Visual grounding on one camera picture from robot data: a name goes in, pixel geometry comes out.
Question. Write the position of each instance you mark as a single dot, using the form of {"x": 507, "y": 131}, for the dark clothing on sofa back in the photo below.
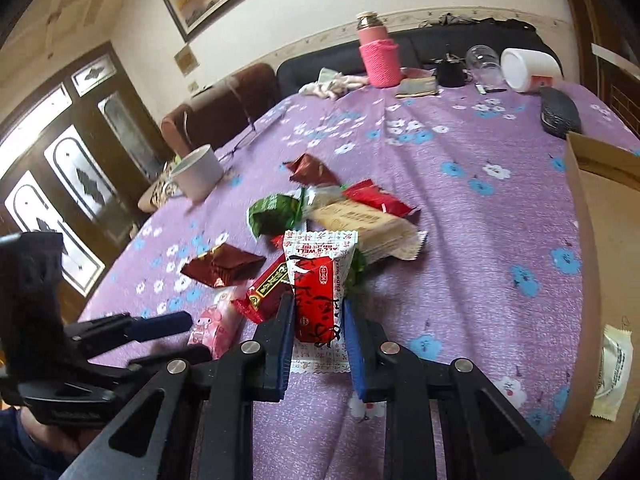
{"x": 500, "y": 22}

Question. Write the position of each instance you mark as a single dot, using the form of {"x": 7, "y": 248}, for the clear glass cup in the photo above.
{"x": 484, "y": 65}

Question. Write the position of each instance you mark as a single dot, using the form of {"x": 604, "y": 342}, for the beige cracker packet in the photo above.
{"x": 365, "y": 225}

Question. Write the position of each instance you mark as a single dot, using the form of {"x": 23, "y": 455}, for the folded paper notes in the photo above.
{"x": 417, "y": 88}

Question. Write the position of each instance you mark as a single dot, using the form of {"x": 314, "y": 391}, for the brown armchair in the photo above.
{"x": 220, "y": 105}

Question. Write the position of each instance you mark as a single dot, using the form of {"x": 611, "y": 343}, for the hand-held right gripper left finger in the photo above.
{"x": 284, "y": 345}

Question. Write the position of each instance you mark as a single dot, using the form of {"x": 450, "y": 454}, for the red packet with gold-green label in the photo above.
{"x": 262, "y": 292}

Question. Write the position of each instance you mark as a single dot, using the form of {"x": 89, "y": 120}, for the red and white snack packet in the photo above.
{"x": 317, "y": 290}

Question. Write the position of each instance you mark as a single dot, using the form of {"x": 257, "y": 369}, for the pink cartoon snack packet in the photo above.
{"x": 215, "y": 322}

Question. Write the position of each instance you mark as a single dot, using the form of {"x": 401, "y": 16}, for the pink thermos bottle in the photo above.
{"x": 379, "y": 55}

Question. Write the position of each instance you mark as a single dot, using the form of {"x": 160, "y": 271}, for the cardboard box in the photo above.
{"x": 600, "y": 240}

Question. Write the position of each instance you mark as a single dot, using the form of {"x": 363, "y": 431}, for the small wall plaque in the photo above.
{"x": 186, "y": 60}

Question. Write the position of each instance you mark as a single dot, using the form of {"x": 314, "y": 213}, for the brick-pattern wooden counter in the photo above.
{"x": 620, "y": 95}

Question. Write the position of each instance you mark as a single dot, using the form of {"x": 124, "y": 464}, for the cream sachet packet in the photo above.
{"x": 612, "y": 370}

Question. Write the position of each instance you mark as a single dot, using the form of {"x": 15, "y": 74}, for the leopard print cloth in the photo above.
{"x": 155, "y": 195}

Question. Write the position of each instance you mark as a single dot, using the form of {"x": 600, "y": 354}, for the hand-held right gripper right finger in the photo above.
{"x": 356, "y": 355}

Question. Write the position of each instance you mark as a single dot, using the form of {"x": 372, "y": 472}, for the plain red snack packet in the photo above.
{"x": 380, "y": 199}

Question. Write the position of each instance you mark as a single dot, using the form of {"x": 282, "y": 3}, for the white mug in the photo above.
{"x": 197, "y": 172}

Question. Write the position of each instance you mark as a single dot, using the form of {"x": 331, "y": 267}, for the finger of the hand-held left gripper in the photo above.
{"x": 160, "y": 324}
{"x": 190, "y": 354}

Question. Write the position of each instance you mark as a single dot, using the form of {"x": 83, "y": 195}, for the white plastic jar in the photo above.
{"x": 530, "y": 70}

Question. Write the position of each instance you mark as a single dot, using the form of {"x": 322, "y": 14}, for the white crumpled cloth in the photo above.
{"x": 332, "y": 85}

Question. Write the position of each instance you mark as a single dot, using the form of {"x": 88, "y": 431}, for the black sofa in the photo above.
{"x": 425, "y": 42}

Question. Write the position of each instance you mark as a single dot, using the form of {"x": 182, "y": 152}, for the dark wooden glass door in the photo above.
{"x": 75, "y": 160}

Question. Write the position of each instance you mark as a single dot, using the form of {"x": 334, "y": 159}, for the black cup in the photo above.
{"x": 451, "y": 74}

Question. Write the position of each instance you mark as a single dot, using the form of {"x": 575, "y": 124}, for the black glasses case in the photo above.
{"x": 560, "y": 112}

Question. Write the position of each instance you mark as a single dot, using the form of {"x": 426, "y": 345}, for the dark red foil snack packet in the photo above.
{"x": 222, "y": 265}
{"x": 310, "y": 170}

